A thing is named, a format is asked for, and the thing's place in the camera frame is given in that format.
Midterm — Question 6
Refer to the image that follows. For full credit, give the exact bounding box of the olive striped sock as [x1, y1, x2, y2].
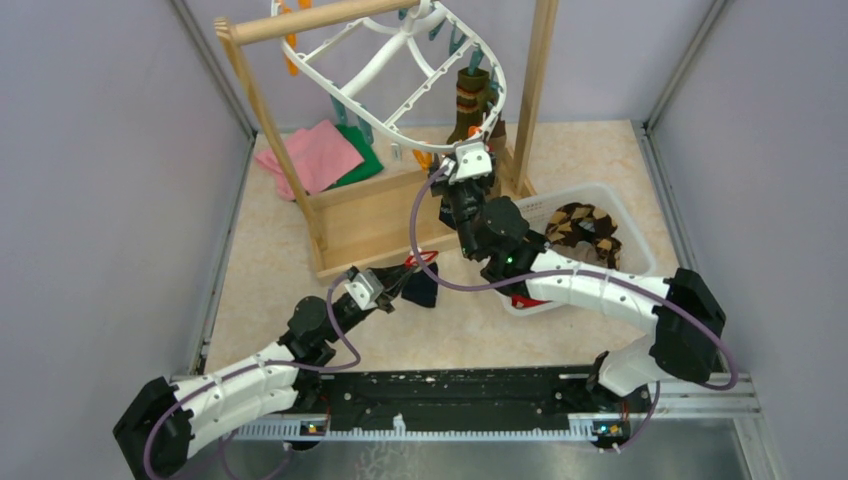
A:
[446, 67, 493, 144]

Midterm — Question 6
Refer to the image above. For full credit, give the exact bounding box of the white oval clip hanger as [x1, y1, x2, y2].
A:
[281, 1, 508, 155]

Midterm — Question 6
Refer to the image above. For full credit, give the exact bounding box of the tan ribbed sock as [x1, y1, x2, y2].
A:
[487, 117, 507, 159]

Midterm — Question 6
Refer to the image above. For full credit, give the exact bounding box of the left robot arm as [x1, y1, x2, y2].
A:
[112, 262, 420, 479]

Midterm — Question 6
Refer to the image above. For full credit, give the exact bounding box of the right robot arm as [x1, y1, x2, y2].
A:
[416, 170, 739, 412]

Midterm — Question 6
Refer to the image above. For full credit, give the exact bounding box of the wooden hanger rack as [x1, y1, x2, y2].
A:
[213, 0, 561, 281]

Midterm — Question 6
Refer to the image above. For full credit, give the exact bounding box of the brown argyle sock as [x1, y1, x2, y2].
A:
[544, 202, 623, 270]

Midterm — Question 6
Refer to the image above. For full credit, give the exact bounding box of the red white striped sock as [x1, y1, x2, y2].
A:
[510, 295, 546, 310]

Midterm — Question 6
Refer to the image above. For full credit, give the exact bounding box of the green cloth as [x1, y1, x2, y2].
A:
[330, 124, 384, 189]

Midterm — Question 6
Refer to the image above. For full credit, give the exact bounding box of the pink cloth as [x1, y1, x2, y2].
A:
[284, 120, 362, 194]

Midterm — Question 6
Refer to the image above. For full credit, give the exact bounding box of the white plastic laundry basket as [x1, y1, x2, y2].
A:
[495, 182, 657, 317]

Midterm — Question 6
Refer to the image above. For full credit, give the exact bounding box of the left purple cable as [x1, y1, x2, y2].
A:
[142, 274, 362, 480]

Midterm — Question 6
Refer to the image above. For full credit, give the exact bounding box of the purple cable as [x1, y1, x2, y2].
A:
[408, 164, 740, 452]
[142, 274, 362, 480]

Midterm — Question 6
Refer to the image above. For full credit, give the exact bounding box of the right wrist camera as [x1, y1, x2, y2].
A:
[442, 138, 495, 184]

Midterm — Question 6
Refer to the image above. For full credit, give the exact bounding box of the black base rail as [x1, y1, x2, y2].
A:
[288, 365, 657, 450]

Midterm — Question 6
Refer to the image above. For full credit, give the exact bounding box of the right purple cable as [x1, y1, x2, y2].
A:
[408, 164, 740, 452]

